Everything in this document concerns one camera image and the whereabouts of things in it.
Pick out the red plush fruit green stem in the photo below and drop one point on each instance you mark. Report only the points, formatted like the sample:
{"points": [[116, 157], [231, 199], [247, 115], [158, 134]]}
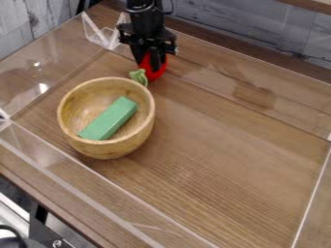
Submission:
{"points": [[146, 75]]}

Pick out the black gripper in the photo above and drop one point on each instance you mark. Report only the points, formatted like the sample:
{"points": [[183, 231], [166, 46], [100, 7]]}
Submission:
{"points": [[162, 39]]}

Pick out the wooden bowl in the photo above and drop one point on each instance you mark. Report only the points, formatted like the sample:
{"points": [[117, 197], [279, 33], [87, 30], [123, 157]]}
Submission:
{"points": [[83, 104]]}

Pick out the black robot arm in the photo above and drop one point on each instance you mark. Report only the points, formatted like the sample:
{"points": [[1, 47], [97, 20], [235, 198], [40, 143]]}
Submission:
{"points": [[147, 16]]}

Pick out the black metal table frame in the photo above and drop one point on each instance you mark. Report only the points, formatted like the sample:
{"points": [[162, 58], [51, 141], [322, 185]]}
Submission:
{"points": [[40, 232]]}

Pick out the clear acrylic tray walls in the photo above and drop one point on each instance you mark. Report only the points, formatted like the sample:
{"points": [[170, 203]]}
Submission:
{"points": [[234, 171]]}

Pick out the green rectangular block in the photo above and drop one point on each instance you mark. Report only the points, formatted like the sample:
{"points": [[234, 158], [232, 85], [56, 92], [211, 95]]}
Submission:
{"points": [[109, 121]]}

